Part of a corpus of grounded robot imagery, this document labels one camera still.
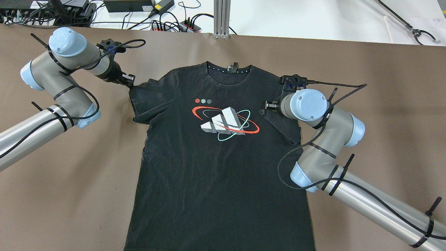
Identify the metal reacher grabber tool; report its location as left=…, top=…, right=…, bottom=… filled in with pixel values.
left=374, top=0, right=441, bottom=45

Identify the black graphic t-shirt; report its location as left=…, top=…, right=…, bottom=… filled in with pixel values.
left=124, top=62, right=316, bottom=251

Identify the orange grey power strip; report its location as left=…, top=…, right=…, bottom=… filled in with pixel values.
left=179, top=20, right=202, bottom=33

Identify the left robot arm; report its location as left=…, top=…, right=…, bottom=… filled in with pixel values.
left=0, top=27, right=135, bottom=170

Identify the aluminium frame post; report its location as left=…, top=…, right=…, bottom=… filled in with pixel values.
left=213, top=0, right=231, bottom=39

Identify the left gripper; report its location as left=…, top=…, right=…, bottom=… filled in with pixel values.
left=102, top=61, right=136, bottom=88

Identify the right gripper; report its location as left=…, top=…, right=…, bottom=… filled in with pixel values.
left=265, top=100, right=282, bottom=113

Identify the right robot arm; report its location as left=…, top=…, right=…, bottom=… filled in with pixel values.
left=265, top=89, right=445, bottom=251

